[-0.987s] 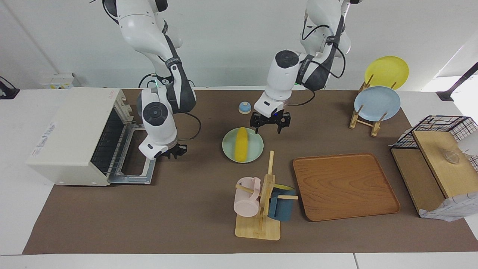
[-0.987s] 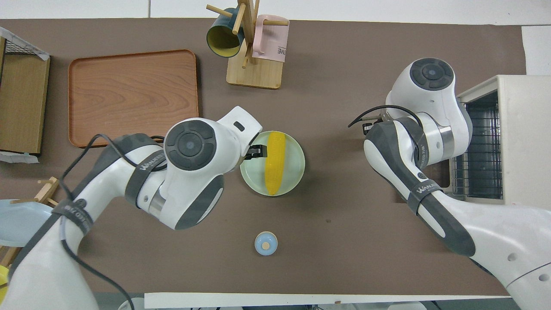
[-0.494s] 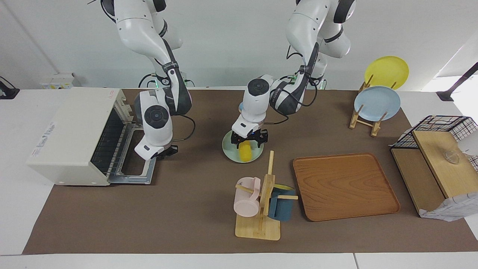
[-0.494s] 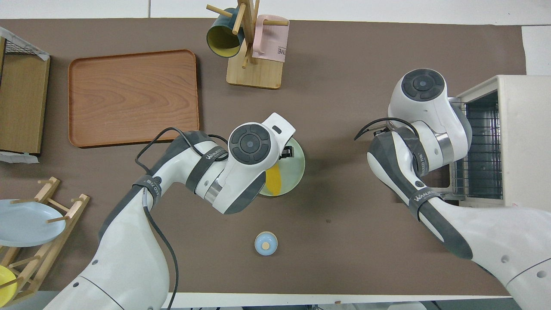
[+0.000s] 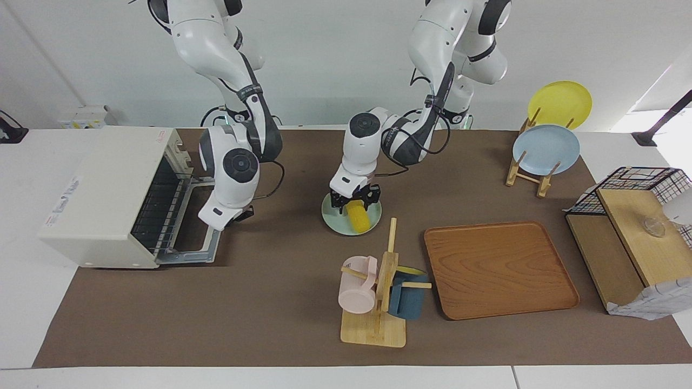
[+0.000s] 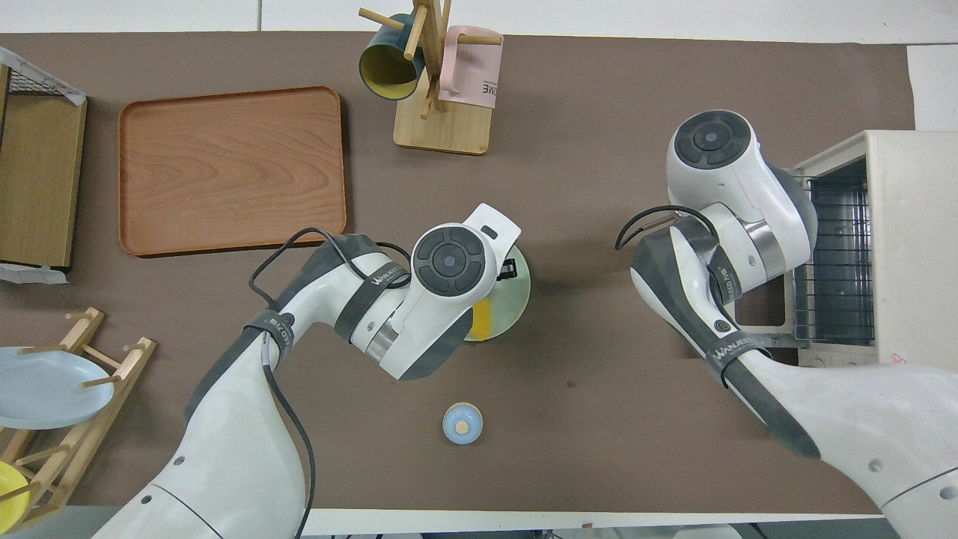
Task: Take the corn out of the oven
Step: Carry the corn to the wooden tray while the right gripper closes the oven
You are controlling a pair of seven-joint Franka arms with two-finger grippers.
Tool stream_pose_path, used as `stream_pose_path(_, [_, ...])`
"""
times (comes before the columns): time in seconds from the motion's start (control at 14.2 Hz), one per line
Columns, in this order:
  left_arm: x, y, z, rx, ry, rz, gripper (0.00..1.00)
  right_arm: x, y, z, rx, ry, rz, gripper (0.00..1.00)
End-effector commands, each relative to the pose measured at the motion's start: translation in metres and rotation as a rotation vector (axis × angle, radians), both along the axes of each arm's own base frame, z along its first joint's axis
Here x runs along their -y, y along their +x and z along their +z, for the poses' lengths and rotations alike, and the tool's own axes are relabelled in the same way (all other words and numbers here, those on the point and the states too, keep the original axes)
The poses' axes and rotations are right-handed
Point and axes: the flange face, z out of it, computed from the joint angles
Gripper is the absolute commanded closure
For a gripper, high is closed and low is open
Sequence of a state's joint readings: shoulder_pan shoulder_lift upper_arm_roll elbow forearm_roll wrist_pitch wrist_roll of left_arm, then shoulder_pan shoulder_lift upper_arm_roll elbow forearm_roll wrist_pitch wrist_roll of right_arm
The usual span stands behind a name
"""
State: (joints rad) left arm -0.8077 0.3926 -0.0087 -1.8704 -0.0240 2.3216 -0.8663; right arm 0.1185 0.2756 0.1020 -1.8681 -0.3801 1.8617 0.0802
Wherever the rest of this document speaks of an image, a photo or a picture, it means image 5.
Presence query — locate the pale green plate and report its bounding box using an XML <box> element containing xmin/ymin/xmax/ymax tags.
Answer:
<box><xmin>321</xmin><ymin>192</ymin><xmax>382</xmax><ymax>236</ymax></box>

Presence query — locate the yellow corn cob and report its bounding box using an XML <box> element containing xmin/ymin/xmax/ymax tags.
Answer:
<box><xmin>346</xmin><ymin>200</ymin><xmax>372</xmax><ymax>233</ymax></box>

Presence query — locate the metal oven rack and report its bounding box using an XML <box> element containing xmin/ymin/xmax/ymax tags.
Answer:
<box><xmin>131</xmin><ymin>161</ymin><xmax>188</xmax><ymax>253</ymax></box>

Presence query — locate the white toaster oven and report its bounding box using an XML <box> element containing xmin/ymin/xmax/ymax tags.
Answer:
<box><xmin>38</xmin><ymin>126</ymin><xmax>194</xmax><ymax>270</ymax></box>

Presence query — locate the pink mug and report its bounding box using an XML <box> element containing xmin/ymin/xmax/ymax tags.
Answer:
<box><xmin>338</xmin><ymin>256</ymin><xmax>378</xmax><ymax>315</ymax></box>

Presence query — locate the brown table mat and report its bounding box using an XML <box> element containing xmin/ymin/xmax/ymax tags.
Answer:
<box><xmin>32</xmin><ymin>128</ymin><xmax>692</xmax><ymax>369</ymax></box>

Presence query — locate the dark blue mug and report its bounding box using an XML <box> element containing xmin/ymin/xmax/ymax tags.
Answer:
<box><xmin>388</xmin><ymin>266</ymin><xmax>429</xmax><ymax>320</ymax></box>

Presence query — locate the wooden mug tree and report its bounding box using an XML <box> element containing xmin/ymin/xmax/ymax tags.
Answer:
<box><xmin>340</xmin><ymin>218</ymin><xmax>433</xmax><ymax>348</ymax></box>

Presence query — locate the brown wooden tray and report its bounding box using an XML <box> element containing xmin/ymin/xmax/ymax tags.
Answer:
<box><xmin>423</xmin><ymin>220</ymin><xmax>580</xmax><ymax>321</ymax></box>

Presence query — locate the wooden dish rack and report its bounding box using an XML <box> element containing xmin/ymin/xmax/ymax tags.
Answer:
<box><xmin>505</xmin><ymin>107</ymin><xmax>576</xmax><ymax>198</ymax></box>

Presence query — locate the light blue plate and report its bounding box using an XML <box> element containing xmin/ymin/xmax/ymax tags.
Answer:
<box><xmin>513</xmin><ymin>124</ymin><xmax>581</xmax><ymax>176</ymax></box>

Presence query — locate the yellow plate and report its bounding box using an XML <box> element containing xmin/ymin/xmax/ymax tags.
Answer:
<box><xmin>528</xmin><ymin>81</ymin><xmax>593</xmax><ymax>131</ymax></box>

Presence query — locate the wooden box base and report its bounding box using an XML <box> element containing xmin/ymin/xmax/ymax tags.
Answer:
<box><xmin>565</xmin><ymin>213</ymin><xmax>649</xmax><ymax>315</ymax></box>

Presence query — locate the light wooden lid board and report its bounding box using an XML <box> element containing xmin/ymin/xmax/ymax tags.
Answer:
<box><xmin>596</xmin><ymin>188</ymin><xmax>692</xmax><ymax>288</ymax></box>

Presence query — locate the small clear glass cup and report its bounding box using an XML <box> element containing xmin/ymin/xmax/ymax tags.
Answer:
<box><xmin>643</xmin><ymin>216</ymin><xmax>670</xmax><ymax>239</ymax></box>

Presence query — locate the black stand pole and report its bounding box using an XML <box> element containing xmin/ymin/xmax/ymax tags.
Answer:
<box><xmin>633</xmin><ymin>89</ymin><xmax>692</xmax><ymax>147</ymax></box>

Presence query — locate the wooden shelf box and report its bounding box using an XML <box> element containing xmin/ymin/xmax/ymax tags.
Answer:
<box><xmin>605</xmin><ymin>278</ymin><xmax>692</xmax><ymax>321</ymax></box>

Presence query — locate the white rounded object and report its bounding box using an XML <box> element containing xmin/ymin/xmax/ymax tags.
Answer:
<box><xmin>664</xmin><ymin>189</ymin><xmax>692</xmax><ymax>226</ymax></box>

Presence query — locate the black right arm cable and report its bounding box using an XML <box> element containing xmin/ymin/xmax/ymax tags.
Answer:
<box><xmin>253</xmin><ymin>159</ymin><xmax>286</xmax><ymax>202</ymax></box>

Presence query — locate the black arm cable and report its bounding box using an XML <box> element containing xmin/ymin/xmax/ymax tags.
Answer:
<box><xmin>375</xmin><ymin>76</ymin><xmax>453</xmax><ymax>178</ymax></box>
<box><xmin>253</xmin><ymin>159</ymin><xmax>286</xmax><ymax>202</ymax></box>

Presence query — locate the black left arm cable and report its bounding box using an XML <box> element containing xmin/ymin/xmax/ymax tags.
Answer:
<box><xmin>375</xmin><ymin>76</ymin><xmax>453</xmax><ymax>178</ymax></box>

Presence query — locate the black right base cable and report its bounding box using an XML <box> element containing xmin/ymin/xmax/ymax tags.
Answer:
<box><xmin>201</xmin><ymin>105</ymin><xmax>228</xmax><ymax>128</ymax></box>

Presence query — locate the black wire basket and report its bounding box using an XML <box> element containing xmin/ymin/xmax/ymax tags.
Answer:
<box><xmin>565</xmin><ymin>166</ymin><xmax>692</xmax><ymax>249</ymax></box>

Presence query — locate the black clamp mount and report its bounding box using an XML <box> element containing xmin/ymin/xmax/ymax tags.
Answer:
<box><xmin>0</xmin><ymin>110</ymin><xmax>29</xmax><ymax>144</ymax></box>

